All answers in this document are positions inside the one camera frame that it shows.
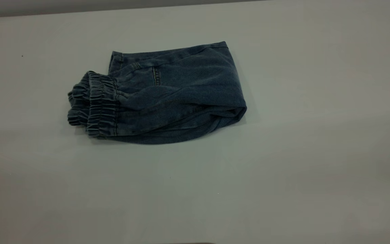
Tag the blue denim shorts with print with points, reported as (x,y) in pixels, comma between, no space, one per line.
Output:
(181,91)

